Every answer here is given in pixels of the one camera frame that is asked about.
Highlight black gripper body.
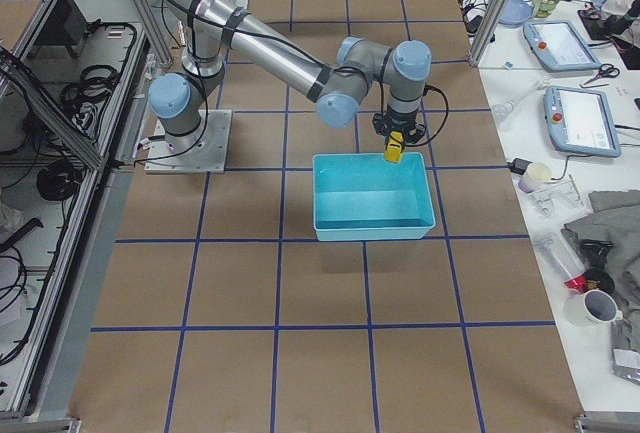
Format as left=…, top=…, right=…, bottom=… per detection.
left=372, top=111, right=426, bottom=146

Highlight yellow beetle toy car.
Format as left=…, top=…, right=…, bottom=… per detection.
left=383, top=131, right=405, bottom=164

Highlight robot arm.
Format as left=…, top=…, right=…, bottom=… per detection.
left=164, top=0, right=431, bottom=162

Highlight teal plastic bin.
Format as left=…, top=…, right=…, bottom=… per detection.
left=313, top=152, right=436, bottom=241

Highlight paper cup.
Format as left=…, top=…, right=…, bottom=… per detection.
left=517, top=162, right=552, bottom=193

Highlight blue plate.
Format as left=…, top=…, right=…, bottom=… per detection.
left=499, top=0, right=533, bottom=27

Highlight upper teach pendant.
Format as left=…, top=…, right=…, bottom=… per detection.
left=522, top=21, right=601, bottom=72

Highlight teach pendant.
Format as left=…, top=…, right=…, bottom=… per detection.
left=522, top=21, right=601, bottom=72
left=543, top=86, right=621, bottom=158

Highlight lower teach pendant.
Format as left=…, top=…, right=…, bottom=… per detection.
left=543, top=86, right=621, bottom=158

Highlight scissors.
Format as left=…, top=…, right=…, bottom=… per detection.
left=580, top=63, right=620, bottom=88

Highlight grey cloth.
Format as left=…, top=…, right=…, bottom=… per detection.
left=562, top=190, right=639, bottom=313

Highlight white mug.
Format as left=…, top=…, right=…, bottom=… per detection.
left=563, top=290, right=623, bottom=326

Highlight brown paper table cover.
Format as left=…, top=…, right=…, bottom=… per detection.
left=0, top=0, right=586, bottom=433

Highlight aluminium frame post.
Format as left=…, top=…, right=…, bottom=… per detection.
left=469, top=0, right=508, bottom=67

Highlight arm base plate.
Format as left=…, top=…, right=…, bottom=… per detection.
left=144, top=109, right=233, bottom=174

